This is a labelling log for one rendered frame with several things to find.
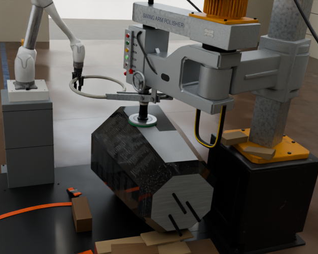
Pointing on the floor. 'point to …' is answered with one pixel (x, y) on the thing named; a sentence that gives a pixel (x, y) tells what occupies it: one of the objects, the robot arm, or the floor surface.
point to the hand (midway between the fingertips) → (77, 88)
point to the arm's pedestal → (28, 141)
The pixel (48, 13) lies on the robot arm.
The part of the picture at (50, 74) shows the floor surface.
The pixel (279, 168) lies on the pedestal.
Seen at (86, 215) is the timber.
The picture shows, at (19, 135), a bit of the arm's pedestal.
